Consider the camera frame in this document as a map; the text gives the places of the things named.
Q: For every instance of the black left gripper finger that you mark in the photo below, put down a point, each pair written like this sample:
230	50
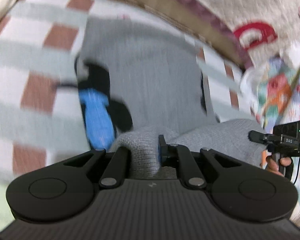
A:
165	154

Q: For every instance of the grey knitted sweater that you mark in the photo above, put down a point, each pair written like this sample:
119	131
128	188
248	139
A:
155	87

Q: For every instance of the person right hand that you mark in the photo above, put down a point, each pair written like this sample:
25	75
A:
273	167

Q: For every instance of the colourful patterned cloth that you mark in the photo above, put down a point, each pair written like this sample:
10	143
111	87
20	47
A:
273	91

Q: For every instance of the black blue bag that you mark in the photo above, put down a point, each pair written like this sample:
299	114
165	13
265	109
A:
102	115

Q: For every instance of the white red quilted bedspread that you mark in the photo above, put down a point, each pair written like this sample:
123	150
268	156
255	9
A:
260	29

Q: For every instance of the checkered bed sheet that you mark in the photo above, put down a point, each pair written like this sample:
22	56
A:
39	40

